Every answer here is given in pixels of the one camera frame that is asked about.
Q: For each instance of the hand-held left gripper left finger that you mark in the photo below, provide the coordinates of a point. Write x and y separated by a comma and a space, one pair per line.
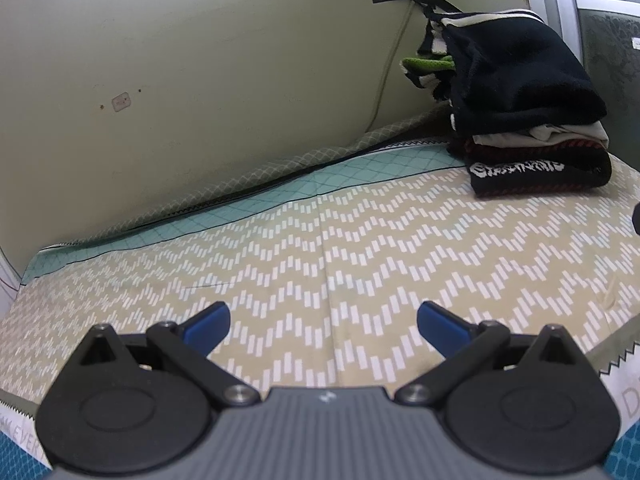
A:
207, 327

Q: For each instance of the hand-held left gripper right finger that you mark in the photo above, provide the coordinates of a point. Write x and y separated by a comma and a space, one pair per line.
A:
442, 327

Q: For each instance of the navy knit sweater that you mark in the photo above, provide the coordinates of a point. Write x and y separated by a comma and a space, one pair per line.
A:
515, 85

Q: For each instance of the patterned teal beige bedsheet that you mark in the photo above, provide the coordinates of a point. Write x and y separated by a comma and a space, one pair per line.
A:
300, 260

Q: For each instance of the black garment with white print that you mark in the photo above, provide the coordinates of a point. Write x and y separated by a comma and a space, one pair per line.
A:
550, 180

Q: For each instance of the white cloth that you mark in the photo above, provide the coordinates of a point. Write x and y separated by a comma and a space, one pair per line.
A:
550, 134

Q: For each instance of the small wall sticker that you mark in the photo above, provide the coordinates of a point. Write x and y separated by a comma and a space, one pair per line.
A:
121, 101

